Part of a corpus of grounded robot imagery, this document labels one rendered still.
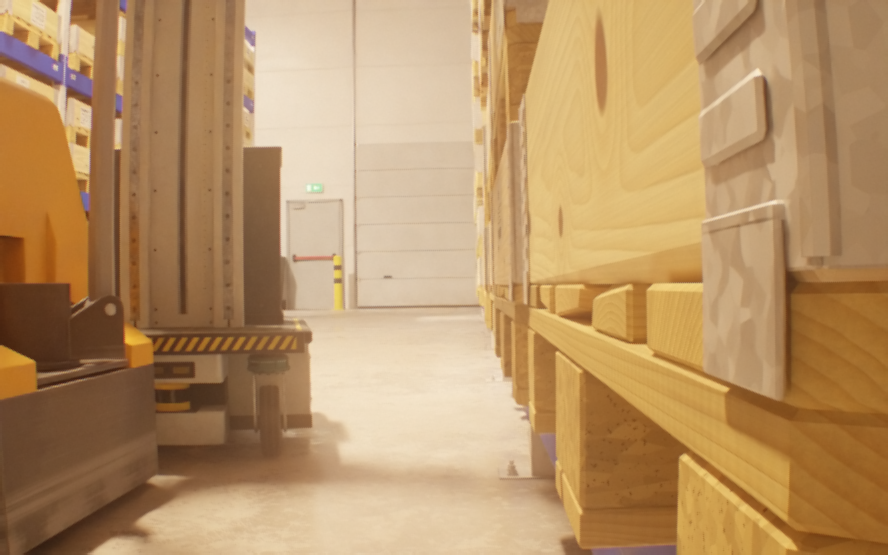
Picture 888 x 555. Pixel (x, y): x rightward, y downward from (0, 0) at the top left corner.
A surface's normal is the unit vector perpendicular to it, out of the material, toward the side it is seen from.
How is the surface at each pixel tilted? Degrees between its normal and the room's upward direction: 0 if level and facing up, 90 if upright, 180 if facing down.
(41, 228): 90
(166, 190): 90
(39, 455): 90
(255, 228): 90
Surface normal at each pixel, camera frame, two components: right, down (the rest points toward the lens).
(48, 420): 1.00, -0.02
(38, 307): 0.69, -0.03
